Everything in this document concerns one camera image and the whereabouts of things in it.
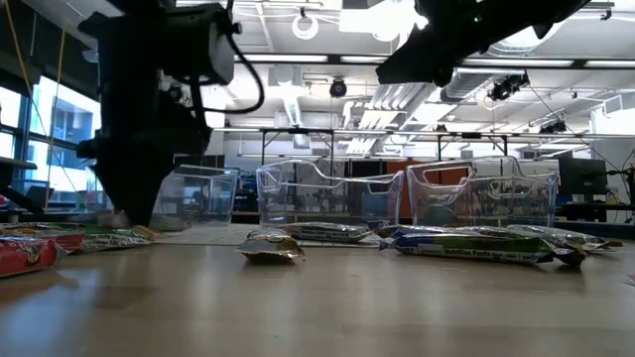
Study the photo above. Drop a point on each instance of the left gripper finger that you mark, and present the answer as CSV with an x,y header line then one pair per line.
x,y
144,193
119,193

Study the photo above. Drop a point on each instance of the green white packet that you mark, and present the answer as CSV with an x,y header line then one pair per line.
x,y
114,239

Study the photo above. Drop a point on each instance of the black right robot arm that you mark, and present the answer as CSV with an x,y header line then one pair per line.
x,y
536,15

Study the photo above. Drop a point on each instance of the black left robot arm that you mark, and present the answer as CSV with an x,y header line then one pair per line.
x,y
149,44

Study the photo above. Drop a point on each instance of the black ceiling dome device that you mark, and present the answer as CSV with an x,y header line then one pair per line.
x,y
174,93
338,88

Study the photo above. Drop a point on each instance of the long ceiling light strip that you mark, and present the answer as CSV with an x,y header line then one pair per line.
x,y
516,63
610,64
364,59
283,58

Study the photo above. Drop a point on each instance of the black monitor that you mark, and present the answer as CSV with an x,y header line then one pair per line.
x,y
583,176
198,161

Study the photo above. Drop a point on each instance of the bright ceiling light panel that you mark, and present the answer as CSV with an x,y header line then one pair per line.
x,y
372,20

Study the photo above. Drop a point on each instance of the clear plastic bin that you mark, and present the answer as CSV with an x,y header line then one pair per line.
x,y
486,198
307,198
208,198

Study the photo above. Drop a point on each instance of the large window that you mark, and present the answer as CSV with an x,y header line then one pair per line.
x,y
69,114

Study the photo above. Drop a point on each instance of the orange panel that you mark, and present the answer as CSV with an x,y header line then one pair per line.
x,y
449,176

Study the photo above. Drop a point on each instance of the grey desk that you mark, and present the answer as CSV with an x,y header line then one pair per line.
x,y
15,163

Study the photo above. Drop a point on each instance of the dark background desk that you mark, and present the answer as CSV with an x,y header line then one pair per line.
x,y
585,210

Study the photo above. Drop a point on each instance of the black metal frame stand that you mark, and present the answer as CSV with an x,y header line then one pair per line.
x,y
297,131
471,135

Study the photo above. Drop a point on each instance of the black ceiling camera cluster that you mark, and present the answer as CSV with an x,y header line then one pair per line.
x,y
503,90

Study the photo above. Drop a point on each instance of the white ceiling duct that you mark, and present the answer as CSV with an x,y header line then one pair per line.
x,y
292,106

